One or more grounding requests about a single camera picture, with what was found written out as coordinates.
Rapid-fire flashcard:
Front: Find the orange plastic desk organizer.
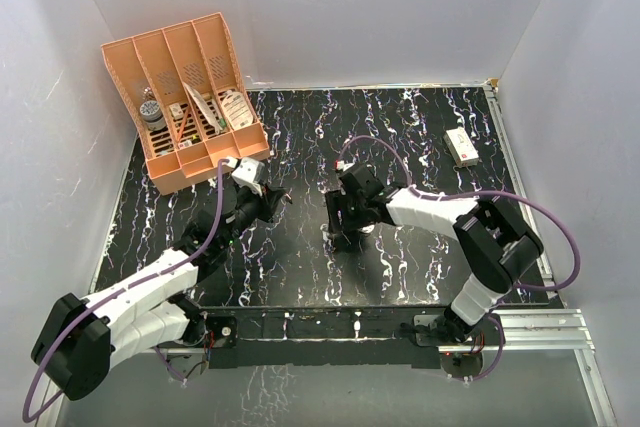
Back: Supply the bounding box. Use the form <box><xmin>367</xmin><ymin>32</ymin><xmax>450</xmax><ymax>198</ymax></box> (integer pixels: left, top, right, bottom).
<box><xmin>102</xmin><ymin>13</ymin><xmax>270</xmax><ymax>195</ymax></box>

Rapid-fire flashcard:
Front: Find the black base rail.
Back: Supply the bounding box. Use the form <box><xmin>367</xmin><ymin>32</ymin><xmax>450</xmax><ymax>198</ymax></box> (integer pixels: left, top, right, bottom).
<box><xmin>149</xmin><ymin>304</ymin><xmax>506</xmax><ymax>371</ymax></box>

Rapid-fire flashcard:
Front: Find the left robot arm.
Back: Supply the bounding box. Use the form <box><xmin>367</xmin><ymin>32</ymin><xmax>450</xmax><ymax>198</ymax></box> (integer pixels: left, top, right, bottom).
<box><xmin>31</xmin><ymin>185</ymin><xmax>289</xmax><ymax>400</ymax></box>

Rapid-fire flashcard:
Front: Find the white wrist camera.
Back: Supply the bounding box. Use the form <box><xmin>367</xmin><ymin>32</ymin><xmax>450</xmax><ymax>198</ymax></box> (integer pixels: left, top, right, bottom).
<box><xmin>335</xmin><ymin>160</ymin><xmax>352</xmax><ymax>173</ymax></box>
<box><xmin>231</xmin><ymin>157</ymin><xmax>266</xmax><ymax>197</ymax></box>

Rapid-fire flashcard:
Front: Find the small white cardboard box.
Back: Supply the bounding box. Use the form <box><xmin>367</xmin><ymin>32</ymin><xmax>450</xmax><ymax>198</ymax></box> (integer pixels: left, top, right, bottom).
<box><xmin>444</xmin><ymin>127</ymin><xmax>479</xmax><ymax>168</ymax></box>

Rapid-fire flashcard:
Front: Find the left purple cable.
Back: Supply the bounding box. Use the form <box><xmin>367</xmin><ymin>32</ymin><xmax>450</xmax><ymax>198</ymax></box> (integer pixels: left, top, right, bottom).
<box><xmin>22</xmin><ymin>156</ymin><xmax>241</xmax><ymax>424</ymax></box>

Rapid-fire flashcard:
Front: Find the orange pencil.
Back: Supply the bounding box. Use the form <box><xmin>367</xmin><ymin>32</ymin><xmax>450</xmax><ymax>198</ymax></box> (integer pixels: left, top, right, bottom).
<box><xmin>176</xmin><ymin>105</ymin><xmax>192</xmax><ymax>145</ymax></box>

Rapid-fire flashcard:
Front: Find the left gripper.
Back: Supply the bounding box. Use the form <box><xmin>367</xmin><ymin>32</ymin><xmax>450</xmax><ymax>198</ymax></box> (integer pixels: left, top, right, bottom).
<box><xmin>221</xmin><ymin>180</ymin><xmax>285</xmax><ymax>249</ymax></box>

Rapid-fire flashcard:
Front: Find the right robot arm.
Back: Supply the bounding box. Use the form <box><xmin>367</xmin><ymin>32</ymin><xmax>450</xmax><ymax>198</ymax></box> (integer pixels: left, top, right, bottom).
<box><xmin>325</xmin><ymin>161</ymin><xmax>544</xmax><ymax>344</ymax></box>

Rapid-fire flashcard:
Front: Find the round grey tin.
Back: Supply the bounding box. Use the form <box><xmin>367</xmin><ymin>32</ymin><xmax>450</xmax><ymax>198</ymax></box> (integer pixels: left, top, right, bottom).
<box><xmin>139</xmin><ymin>100</ymin><xmax>166</xmax><ymax>131</ymax></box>

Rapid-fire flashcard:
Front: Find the white paper packet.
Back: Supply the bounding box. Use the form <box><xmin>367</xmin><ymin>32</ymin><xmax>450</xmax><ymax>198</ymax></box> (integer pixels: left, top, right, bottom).
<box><xmin>183</xmin><ymin>82</ymin><xmax>226</xmax><ymax>134</ymax></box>

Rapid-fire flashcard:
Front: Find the small white card box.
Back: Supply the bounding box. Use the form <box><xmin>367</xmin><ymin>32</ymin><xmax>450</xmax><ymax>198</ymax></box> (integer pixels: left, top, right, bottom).
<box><xmin>169</xmin><ymin>103</ymin><xmax>184</xmax><ymax>121</ymax></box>

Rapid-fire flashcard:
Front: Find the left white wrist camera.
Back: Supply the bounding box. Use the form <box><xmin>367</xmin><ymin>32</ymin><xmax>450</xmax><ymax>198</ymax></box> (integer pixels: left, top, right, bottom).
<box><xmin>231</xmin><ymin>157</ymin><xmax>266</xmax><ymax>197</ymax></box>

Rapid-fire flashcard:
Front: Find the white blister pack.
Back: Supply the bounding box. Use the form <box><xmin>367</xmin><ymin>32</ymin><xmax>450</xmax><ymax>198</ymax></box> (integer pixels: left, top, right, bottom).
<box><xmin>221</xmin><ymin>90</ymin><xmax>254</xmax><ymax>130</ymax></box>

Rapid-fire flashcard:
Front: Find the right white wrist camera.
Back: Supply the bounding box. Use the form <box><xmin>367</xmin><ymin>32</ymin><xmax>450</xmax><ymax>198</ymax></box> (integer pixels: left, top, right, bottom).
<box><xmin>335</xmin><ymin>160</ymin><xmax>352</xmax><ymax>173</ymax></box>

